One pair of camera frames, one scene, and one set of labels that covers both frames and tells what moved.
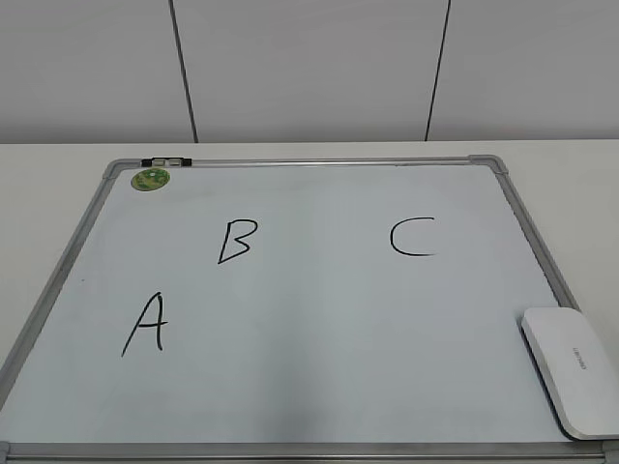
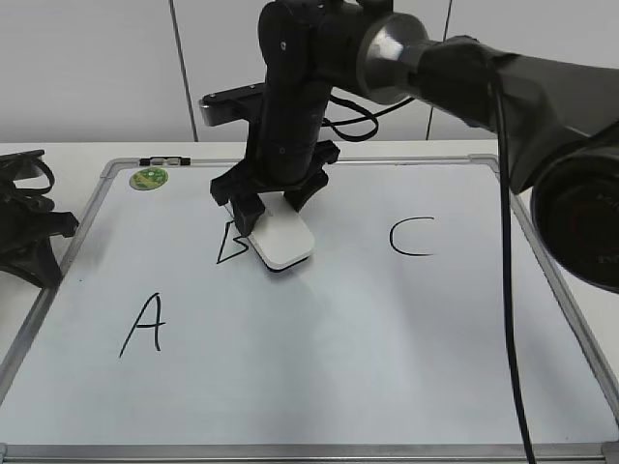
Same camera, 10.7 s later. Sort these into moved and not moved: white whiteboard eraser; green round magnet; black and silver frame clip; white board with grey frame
Moved: white whiteboard eraser
Not moved: black and silver frame clip; white board with grey frame; green round magnet
